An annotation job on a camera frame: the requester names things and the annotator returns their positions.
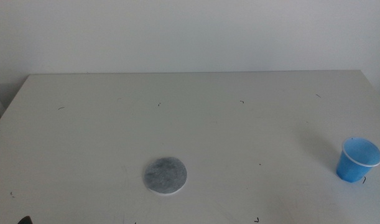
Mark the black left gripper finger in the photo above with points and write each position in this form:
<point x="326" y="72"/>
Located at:
<point x="25" y="220"/>

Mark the blue plastic cup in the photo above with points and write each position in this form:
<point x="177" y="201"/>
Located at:
<point x="353" y="168"/>

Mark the round grey felt cup mat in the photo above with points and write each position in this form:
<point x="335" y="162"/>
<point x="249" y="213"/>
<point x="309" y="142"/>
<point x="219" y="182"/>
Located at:
<point x="164" y="175"/>

